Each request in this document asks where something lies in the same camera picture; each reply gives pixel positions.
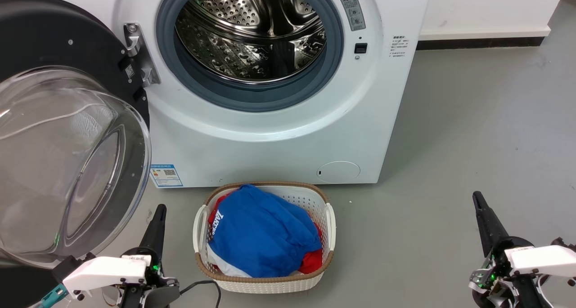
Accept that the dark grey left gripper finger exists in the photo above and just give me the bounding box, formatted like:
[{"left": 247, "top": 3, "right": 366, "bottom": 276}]
[
  {"left": 152, "top": 204, "right": 167, "bottom": 263},
  {"left": 139, "top": 204, "right": 163, "bottom": 257}
]

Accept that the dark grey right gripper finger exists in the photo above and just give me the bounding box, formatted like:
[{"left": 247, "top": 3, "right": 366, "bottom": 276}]
[
  {"left": 476, "top": 191, "right": 512, "bottom": 248},
  {"left": 472, "top": 192, "right": 496, "bottom": 257}
]

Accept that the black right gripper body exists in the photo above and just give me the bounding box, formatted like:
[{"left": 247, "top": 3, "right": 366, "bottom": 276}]
[{"left": 469, "top": 236, "right": 534, "bottom": 308}]

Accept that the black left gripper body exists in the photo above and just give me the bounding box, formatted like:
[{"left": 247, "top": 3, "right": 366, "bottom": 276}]
[{"left": 118, "top": 247, "right": 174, "bottom": 308}]

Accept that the black round glass washer door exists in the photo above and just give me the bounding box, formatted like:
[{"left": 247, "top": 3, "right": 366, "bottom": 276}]
[{"left": 0, "top": 0, "right": 152, "bottom": 308}]

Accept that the white front-load washing machine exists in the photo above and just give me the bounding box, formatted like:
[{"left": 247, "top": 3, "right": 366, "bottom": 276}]
[{"left": 54, "top": 0, "right": 432, "bottom": 188}]

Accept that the blue energy label sticker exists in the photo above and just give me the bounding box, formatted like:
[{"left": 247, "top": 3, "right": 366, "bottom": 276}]
[{"left": 150, "top": 164, "right": 184, "bottom": 188}]

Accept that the blue garment white lettering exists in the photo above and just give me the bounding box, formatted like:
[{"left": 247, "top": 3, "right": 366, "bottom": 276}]
[{"left": 208, "top": 184, "right": 322, "bottom": 278}]

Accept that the white laundry basket brown rim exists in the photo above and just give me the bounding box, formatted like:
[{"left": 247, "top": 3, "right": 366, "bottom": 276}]
[{"left": 193, "top": 181, "right": 337, "bottom": 294}]

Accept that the round white filter cover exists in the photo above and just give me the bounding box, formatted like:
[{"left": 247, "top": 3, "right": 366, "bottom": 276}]
[{"left": 317, "top": 161, "right": 361, "bottom": 183}]

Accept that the red garment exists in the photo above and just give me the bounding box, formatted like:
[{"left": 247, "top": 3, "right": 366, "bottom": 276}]
[{"left": 207, "top": 194, "right": 324, "bottom": 275}]

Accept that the small printed text label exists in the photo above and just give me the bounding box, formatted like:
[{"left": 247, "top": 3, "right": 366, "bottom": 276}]
[{"left": 390, "top": 35, "right": 409, "bottom": 58}]

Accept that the grey warning sticker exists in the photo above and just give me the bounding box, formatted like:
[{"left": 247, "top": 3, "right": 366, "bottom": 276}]
[{"left": 337, "top": 0, "right": 366, "bottom": 31}]

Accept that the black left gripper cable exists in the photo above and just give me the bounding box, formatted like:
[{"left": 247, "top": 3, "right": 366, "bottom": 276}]
[{"left": 179, "top": 280, "right": 222, "bottom": 308}]

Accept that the black wall baseboard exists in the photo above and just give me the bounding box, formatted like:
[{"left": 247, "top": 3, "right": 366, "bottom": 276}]
[{"left": 416, "top": 37, "right": 545, "bottom": 50}]

